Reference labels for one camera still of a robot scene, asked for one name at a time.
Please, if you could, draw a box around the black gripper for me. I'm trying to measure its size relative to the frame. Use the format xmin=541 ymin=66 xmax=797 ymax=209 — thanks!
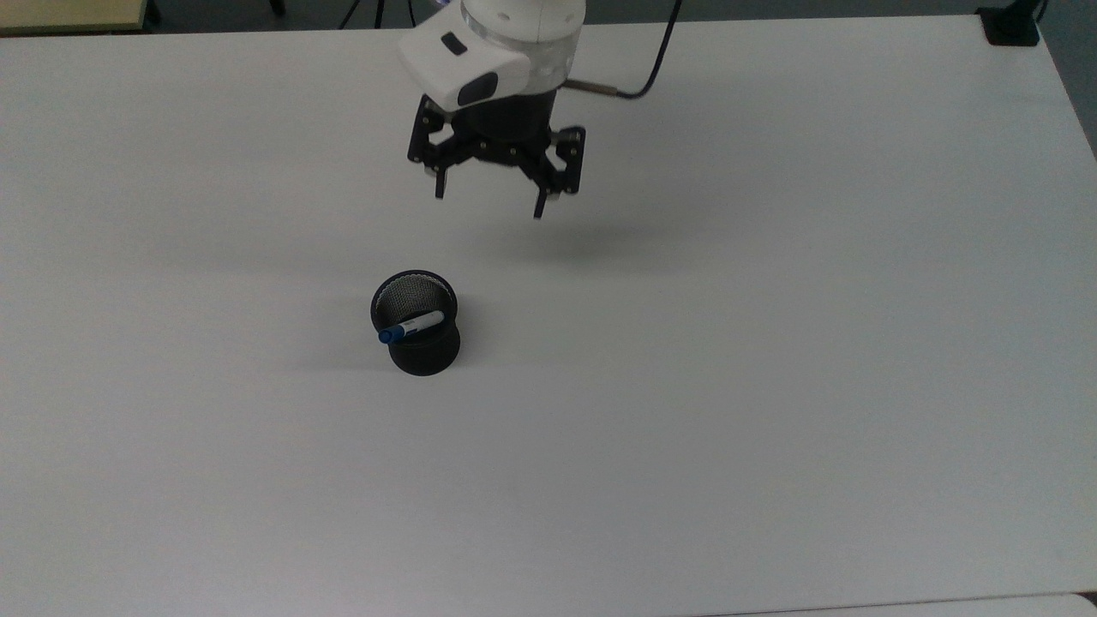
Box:
xmin=406 ymin=84 xmax=588 ymax=221

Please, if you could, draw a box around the blue and white marker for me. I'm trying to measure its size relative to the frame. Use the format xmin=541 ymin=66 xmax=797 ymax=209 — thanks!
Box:
xmin=378 ymin=310 xmax=446 ymax=344

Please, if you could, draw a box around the black mesh pen cup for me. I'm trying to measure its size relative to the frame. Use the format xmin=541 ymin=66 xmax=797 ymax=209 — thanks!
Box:
xmin=369 ymin=270 xmax=462 ymax=377

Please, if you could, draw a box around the light wooden table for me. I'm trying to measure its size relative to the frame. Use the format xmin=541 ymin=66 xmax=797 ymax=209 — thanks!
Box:
xmin=0 ymin=0 xmax=149 ymax=36

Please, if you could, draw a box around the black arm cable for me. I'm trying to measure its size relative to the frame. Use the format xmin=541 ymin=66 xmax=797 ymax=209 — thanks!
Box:
xmin=564 ymin=0 xmax=684 ymax=100

